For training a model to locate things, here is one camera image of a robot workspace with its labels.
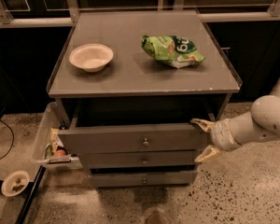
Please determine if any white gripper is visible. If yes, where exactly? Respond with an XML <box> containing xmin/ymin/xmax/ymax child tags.
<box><xmin>190</xmin><ymin>119</ymin><xmax>241</xmax><ymax>163</ymax></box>

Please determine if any grey top drawer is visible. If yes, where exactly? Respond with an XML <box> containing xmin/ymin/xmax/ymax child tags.
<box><xmin>57</xmin><ymin>100</ymin><xmax>208</xmax><ymax>156</ymax></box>

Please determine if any grey drawer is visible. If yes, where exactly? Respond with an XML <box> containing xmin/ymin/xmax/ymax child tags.
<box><xmin>90</xmin><ymin>170</ymin><xmax>197</xmax><ymax>188</ymax></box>
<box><xmin>79</xmin><ymin>150</ymin><xmax>199</xmax><ymax>169</ymax></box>
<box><xmin>57</xmin><ymin>100</ymin><xmax>208</xmax><ymax>156</ymax></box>

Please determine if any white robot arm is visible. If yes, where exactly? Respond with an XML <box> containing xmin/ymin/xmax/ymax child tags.
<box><xmin>190</xmin><ymin>78</ymin><xmax>280</xmax><ymax>163</ymax></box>

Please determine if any grey middle drawer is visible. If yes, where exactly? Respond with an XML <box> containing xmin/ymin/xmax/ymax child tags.
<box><xmin>79</xmin><ymin>150</ymin><xmax>199</xmax><ymax>169</ymax></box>

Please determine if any grey bottom drawer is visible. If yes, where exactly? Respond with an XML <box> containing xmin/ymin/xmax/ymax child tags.
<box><xmin>90</xmin><ymin>170</ymin><xmax>197</xmax><ymax>188</ymax></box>

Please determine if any grey drawer cabinet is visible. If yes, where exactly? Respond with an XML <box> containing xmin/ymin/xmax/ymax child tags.
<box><xmin>47</xmin><ymin>10</ymin><xmax>242</xmax><ymax>176</ymax></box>

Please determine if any green chip bag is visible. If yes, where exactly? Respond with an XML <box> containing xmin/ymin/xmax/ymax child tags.
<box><xmin>141</xmin><ymin>35</ymin><xmax>204</xmax><ymax>69</ymax></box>

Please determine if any white paper bowl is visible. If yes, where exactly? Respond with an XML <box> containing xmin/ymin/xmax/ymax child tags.
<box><xmin>69</xmin><ymin>44</ymin><xmax>114</xmax><ymax>73</ymax></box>

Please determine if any metal railing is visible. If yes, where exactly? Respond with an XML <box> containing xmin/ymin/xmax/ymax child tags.
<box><xmin>0</xmin><ymin>0</ymin><xmax>280</xmax><ymax>28</ymax></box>

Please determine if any clear plastic storage bin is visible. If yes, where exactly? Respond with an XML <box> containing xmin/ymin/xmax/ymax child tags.
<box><xmin>32</xmin><ymin>102</ymin><xmax>82</xmax><ymax>172</ymax></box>

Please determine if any black bar on floor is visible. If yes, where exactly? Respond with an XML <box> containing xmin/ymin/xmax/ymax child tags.
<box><xmin>15</xmin><ymin>166</ymin><xmax>46</xmax><ymax>224</ymax></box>

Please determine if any black cable on floor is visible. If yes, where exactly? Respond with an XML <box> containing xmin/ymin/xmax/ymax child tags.
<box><xmin>0</xmin><ymin>115</ymin><xmax>16</xmax><ymax>165</ymax></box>

